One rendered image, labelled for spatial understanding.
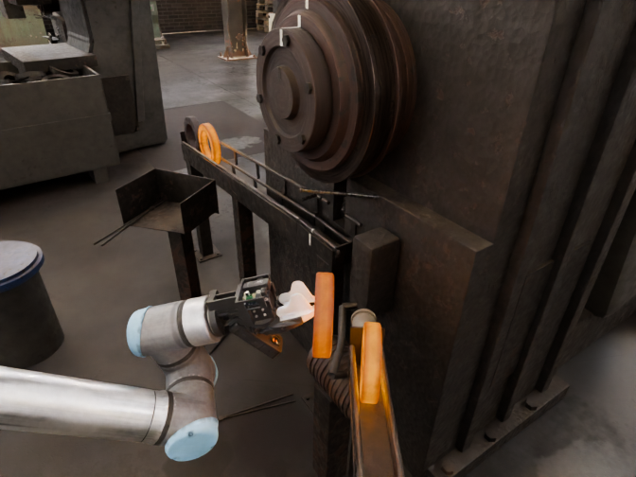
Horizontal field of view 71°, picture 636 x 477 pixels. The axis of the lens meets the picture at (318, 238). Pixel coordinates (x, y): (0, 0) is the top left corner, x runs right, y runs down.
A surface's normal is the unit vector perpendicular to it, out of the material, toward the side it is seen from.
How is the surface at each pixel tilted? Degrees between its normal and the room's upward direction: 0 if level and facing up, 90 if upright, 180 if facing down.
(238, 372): 0
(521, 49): 90
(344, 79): 74
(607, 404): 0
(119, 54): 90
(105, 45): 90
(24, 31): 90
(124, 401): 36
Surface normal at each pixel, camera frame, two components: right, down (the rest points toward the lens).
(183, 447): 0.35, 0.55
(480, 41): -0.84, 0.28
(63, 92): 0.61, 0.43
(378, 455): 0.02, -0.90
